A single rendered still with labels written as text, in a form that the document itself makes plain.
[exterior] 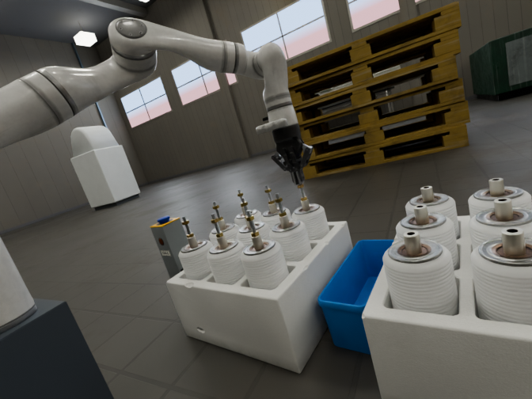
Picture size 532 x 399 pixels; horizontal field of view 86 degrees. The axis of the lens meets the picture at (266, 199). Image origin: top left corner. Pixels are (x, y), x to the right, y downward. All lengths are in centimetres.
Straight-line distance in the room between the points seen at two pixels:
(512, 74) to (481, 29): 236
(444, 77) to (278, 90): 192
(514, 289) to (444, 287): 8
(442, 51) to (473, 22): 530
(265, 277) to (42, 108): 52
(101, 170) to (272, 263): 607
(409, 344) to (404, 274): 10
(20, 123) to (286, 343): 63
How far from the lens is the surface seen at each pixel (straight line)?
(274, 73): 76
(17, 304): 67
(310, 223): 79
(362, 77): 256
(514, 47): 571
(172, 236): 94
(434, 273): 47
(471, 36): 784
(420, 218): 59
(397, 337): 50
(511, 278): 46
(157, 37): 72
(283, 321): 61
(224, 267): 70
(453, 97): 259
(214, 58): 74
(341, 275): 76
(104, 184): 660
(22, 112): 65
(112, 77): 74
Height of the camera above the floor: 48
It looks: 12 degrees down
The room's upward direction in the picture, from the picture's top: 17 degrees counter-clockwise
